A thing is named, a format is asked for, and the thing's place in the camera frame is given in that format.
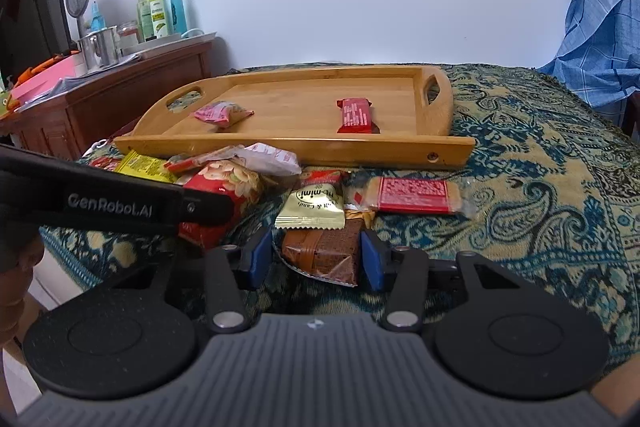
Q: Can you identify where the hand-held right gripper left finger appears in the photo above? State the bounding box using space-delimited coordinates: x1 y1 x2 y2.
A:
107 227 275 334

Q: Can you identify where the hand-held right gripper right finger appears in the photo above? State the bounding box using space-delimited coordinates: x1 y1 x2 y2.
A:
360 228 523 333

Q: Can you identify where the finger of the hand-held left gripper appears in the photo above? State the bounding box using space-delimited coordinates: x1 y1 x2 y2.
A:
181 188 235 227

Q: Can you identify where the red nut bag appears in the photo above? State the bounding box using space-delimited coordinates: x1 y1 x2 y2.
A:
177 159 281 250

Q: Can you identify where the red striped snack packet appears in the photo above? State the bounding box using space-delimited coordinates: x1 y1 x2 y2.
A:
164 146 246 174

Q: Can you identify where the yellow snack packet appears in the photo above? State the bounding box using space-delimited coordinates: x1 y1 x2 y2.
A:
114 150 178 184

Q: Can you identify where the brown chocolate packet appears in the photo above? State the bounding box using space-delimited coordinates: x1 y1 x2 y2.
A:
280 217 363 288

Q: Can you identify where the gold candy packet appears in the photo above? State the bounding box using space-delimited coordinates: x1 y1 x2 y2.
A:
274 183 346 230

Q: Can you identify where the red label cracker packet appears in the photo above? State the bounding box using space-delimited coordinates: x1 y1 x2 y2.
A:
367 177 463 215

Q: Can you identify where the pink snack packet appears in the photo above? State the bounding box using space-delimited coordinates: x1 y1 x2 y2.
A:
192 102 255 128

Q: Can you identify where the small red snack packet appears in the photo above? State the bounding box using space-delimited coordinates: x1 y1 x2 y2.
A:
299 169 349 188

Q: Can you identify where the wooden tray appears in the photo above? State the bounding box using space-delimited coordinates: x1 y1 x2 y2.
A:
114 66 476 170

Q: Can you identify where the person's left hand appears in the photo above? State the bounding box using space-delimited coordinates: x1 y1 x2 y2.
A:
0 234 47 353

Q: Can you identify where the orange snack packet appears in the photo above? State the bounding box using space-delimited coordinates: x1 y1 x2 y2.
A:
344 189 376 228

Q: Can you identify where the white red snack packet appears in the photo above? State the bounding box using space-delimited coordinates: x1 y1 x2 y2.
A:
235 143 302 176

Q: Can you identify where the wooden cabinet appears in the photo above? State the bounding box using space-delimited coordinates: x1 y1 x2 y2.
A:
0 36 218 162

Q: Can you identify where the stack of papers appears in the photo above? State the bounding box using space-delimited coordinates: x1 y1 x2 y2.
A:
15 74 101 108

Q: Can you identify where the pink box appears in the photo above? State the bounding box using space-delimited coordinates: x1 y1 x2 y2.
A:
10 54 81 105

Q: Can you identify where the orange tool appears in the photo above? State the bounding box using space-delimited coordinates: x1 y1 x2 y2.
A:
7 49 81 88

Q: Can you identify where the metal mug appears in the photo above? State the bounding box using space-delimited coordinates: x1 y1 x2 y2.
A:
76 27 123 72

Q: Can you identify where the red snack bar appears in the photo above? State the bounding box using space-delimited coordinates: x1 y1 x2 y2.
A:
335 98 381 135

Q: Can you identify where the glass jar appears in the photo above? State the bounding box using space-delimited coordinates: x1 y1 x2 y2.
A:
117 21 140 50

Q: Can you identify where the white green bottle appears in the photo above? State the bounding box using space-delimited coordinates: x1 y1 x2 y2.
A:
147 0 173 40

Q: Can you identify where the tall blue bottle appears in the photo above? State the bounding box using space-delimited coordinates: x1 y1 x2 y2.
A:
169 0 188 35

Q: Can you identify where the person's bare leg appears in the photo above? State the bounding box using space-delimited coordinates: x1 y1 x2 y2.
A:
590 374 640 427

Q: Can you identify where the blue checked cloth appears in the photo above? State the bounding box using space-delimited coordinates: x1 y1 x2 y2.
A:
537 0 640 128

